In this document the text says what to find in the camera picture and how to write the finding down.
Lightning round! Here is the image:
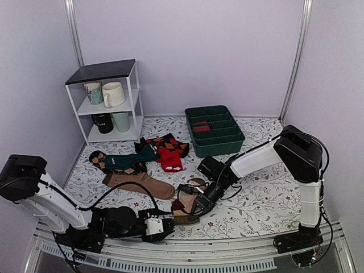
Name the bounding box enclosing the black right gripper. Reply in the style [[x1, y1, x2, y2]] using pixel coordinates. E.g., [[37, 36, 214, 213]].
[[191, 180, 231, 222]]

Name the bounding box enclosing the beige striped sock pair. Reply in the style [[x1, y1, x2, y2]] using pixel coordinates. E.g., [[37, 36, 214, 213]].
[[171, 177, 209, 226]]

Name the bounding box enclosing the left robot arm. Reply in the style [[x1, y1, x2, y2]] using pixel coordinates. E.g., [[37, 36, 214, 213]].
[[1, 154, 174, 249]]

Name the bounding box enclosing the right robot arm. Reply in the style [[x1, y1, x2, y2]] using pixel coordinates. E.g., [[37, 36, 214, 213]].
[[191, 125, 330, 248]]

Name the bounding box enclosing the brown tan sock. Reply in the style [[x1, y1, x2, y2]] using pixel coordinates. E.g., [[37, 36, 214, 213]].
[[102, 172, 176, 200]]

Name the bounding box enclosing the red santa sock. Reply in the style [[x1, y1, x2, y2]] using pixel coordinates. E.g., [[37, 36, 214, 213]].
[[156, 147, 183, 172]]

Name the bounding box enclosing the green divided organizer tray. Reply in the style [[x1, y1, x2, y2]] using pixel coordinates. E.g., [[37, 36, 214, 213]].
[[184, 105, 245, 158]]

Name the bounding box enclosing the red rolled sock in tray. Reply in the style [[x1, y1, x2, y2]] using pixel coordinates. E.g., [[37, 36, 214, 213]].
[[192, 121, 210, 132]]

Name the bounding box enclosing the black orange argyle sock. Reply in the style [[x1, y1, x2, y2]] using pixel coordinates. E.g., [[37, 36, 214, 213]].
[[134, 133, 189, 158]]

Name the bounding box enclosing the dark green sock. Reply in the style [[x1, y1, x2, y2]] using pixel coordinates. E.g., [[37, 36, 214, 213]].
[[104, 144, 160, 170]]

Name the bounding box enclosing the brown argyle sock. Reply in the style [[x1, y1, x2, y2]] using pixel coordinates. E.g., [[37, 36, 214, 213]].
[[89, 151, 147, 175]]

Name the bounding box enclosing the pale green mug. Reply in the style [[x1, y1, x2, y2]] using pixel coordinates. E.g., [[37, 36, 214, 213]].
[[112, 112, 130, 133]]

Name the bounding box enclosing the black mug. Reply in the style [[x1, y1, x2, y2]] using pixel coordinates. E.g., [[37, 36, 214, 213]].
[[92, 113, 114, 134]]

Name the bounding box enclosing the cream white mug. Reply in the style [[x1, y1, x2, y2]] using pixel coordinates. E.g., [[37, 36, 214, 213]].
[[102, 82, 125, 108]]

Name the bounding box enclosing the white shelf unit black top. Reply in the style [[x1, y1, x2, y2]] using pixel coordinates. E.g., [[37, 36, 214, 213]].
[[65, 59, 144, 144]]

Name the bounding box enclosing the teal patterned mug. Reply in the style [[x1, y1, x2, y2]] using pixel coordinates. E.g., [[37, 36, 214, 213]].
[[83, 81, 104, 105]]

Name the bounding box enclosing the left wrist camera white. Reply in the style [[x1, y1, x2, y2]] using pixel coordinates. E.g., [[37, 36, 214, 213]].
[[144, 218, 164, 235]]

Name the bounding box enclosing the aluminium front rail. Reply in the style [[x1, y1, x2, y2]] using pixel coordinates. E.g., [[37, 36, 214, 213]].
[[25, 222, 357, 272]]

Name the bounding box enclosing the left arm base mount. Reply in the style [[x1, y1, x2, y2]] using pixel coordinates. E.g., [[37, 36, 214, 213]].
[[55, 229, 106, 253]]

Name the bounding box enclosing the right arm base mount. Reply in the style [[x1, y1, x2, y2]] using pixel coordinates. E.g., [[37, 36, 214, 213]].
[[273, 225, 324, 254]]

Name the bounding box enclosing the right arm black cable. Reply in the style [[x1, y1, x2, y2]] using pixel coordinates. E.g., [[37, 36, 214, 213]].
[[176, 130, 330, 220]]

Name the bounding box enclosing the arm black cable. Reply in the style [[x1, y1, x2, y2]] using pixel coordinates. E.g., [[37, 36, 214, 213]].
[[0, 177, 160, 213], [176, 130, 330, 220]]

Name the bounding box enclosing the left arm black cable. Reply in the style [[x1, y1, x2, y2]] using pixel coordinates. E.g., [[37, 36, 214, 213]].
[[0, 177, 160, 213]]

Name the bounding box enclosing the right aluminium corner post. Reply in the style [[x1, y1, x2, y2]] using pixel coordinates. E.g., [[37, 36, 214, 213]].
[[279, 0, 312, 123]]

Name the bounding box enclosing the aluminium corner post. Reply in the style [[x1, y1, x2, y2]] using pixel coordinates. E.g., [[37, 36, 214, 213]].
[[64, 0, 84, 67], [279, 0, 312, 123]]

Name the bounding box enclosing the left aluminium corner post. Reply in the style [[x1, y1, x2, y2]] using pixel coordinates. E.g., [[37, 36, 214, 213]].
[[64, 0, 84, 67]]

